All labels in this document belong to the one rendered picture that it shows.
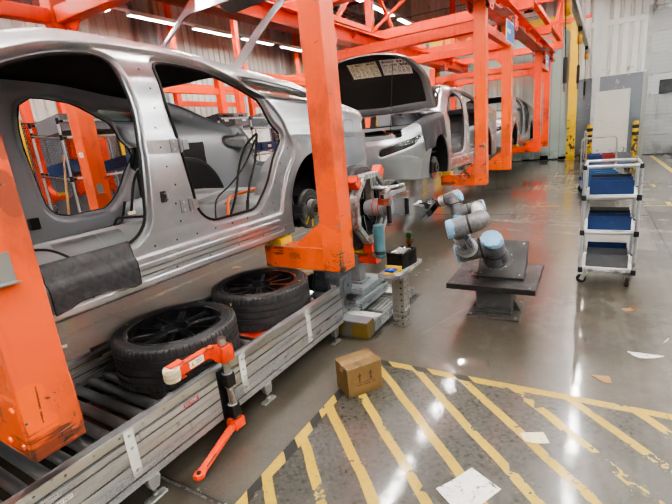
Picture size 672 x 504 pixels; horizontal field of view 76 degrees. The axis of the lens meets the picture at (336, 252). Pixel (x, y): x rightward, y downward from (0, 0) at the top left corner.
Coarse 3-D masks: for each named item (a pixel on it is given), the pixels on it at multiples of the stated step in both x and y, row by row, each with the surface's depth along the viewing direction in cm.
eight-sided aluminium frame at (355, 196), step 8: (360, 176) 324; (368, 176) 328; (376, 176) 341; (376, 184) 351; (352, 192) 319; (360, 192) 318; (352, 200) 316; (352, 208) 318; (352, 216) 320; (360, 216) 321; (384, 216) 360; (352, 224) 322; (360, 224) 321; (384, 224) 357; (360, 232) 324; (368, 240) 334
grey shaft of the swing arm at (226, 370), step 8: (224, 336) 206; (224, 344) 205; (224, 368) 207; (216, 376) 207; (224, 376) 208; (232, 376) 210; (224, 384) 209; (232, 384) 210; (224, 392) 212; (232, 392) 211; (224, 400) 213; (232, 400) 212; (224, 408) 213; (232, 408) 211; (240, 408) 216; (224, 416) 213; (232, 416) 213
